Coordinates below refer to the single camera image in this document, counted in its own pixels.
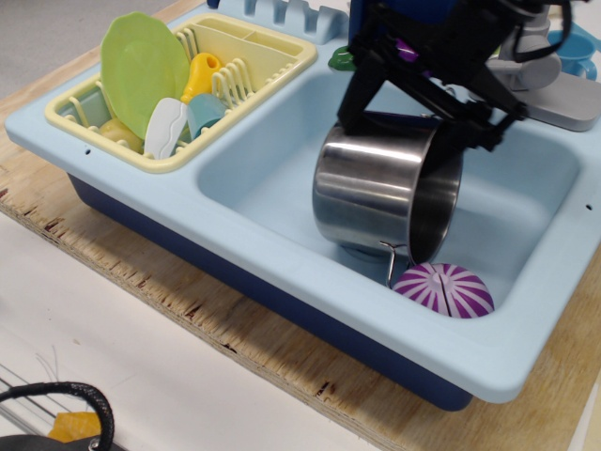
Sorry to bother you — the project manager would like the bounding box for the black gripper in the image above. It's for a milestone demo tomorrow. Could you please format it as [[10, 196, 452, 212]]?
[[337, 1, 544, 177]]

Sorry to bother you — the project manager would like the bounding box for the stainless steel pot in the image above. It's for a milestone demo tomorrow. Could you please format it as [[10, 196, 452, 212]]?
[[312, 112, 463, 265]]

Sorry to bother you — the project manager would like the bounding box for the light blue toy sink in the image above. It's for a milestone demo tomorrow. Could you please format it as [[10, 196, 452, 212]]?
[[4, 0, 601, 412]]

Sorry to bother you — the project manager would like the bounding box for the purple toy eggplant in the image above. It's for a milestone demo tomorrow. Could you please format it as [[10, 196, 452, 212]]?
[[328, 39, 419, 80]]

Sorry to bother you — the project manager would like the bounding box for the grey toy faucet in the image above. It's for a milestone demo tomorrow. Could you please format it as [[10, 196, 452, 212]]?
[[487, 6, 600, 132]]

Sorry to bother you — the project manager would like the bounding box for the blue plastic cup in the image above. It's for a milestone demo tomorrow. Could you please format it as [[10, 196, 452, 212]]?
[[556, 25, 600, 81]]

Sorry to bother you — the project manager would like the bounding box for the purple white striped onion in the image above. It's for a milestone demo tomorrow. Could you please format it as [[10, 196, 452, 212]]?
[[392, 263, 495, 319]]

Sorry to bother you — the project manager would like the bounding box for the teal plastic cup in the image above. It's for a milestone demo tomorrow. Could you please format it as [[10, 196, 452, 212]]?
[[187, 94, 226, 139]]

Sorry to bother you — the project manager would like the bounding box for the yellow dish rack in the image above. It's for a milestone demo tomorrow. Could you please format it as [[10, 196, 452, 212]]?
[[45, 13, 317, 173]]

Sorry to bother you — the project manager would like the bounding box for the green plastic plate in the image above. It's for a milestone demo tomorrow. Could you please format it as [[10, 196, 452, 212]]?
[[100, 12, 190, 139]]

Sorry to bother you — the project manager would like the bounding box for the plywood board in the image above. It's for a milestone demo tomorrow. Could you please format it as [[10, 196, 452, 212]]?
[[0, 0, 601, 451]]

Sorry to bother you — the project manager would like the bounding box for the yellow potato toy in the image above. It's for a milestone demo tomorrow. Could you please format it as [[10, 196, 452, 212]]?
[[100, 117, 143, 154]]

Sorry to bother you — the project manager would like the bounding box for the yellow tape piece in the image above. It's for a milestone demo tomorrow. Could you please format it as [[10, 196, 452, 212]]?
[[47, 412, 101, 443]]

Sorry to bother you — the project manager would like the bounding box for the black braided cable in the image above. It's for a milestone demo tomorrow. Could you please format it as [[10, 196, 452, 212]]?
[[0, 381, 116, 451]]

